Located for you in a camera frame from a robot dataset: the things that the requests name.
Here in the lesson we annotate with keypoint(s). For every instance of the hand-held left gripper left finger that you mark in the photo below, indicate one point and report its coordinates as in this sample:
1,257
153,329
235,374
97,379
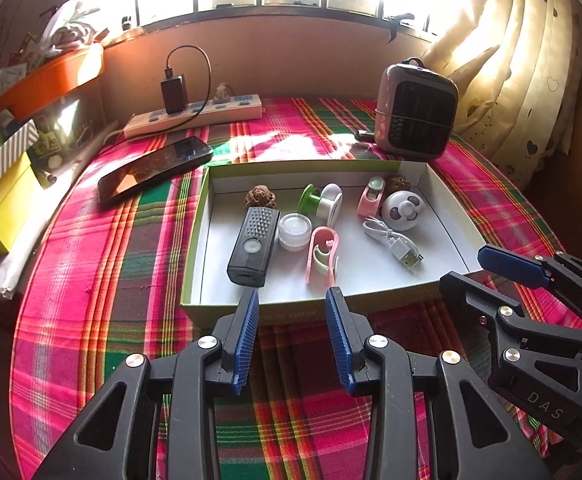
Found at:
246,345

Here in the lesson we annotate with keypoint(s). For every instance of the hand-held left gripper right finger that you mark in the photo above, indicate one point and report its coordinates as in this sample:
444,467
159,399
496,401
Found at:
338,345

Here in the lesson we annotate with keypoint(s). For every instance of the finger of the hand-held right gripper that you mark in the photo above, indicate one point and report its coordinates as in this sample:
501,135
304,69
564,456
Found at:
511,265
466,290

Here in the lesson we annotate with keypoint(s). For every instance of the green cardboard box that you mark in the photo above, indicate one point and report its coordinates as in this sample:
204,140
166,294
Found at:
356,265

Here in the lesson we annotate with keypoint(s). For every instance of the pink plastic clip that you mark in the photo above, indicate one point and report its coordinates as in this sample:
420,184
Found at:
321,255

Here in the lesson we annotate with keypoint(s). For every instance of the black perforated gadget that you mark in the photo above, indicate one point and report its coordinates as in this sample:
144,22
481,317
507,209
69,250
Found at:
252,247

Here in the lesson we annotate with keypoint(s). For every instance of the white panda mini fan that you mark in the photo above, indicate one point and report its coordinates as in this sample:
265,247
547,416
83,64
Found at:
403,211

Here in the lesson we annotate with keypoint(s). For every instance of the carved brown walnut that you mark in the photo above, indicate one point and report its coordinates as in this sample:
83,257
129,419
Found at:
397,184
260,198

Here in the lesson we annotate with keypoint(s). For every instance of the pink and white clip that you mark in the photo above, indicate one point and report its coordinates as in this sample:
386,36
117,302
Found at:
370,202

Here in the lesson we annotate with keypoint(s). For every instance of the small translucent cylinder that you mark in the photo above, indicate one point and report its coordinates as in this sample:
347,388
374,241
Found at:
376,183

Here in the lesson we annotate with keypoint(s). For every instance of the green and white spool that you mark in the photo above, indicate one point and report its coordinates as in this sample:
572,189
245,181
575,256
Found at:
316,202

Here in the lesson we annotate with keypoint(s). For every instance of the plaid tablecloth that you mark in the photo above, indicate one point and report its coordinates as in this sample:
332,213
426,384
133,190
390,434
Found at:
111,285

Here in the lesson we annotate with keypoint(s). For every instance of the grey fan heater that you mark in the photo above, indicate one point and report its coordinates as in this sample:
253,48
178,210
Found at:
416,110

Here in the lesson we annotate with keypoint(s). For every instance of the small black plug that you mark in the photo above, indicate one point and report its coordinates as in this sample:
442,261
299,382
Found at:
364,136

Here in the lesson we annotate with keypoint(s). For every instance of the cream heart print curtain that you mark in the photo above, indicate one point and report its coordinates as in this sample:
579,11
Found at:
516,70

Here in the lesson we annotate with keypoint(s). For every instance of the black smartphone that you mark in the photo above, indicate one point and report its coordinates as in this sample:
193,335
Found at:
153,170

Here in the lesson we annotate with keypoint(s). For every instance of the white power strip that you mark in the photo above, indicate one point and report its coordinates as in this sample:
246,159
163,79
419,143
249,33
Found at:
221,112

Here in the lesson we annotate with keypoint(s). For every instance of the white foam board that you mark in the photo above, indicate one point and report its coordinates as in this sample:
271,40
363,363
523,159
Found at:
6,275

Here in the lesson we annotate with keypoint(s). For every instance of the white plug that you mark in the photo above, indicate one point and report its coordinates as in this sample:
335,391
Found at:
222,94

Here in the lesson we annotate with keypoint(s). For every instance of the black charger adapter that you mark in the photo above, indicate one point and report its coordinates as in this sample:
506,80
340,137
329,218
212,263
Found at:
175,95

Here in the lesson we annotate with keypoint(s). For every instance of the black cloth tie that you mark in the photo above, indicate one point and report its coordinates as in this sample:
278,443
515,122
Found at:
396,22

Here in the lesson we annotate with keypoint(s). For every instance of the yellow box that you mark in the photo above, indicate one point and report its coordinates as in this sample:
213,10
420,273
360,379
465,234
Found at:
1,210

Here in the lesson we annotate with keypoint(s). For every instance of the striped box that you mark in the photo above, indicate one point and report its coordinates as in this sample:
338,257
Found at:
6,165

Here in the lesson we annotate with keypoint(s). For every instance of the orange tray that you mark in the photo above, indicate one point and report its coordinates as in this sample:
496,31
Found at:
51,80

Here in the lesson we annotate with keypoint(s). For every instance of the white plastic bag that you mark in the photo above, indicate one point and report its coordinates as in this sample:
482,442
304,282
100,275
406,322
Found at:
68,22

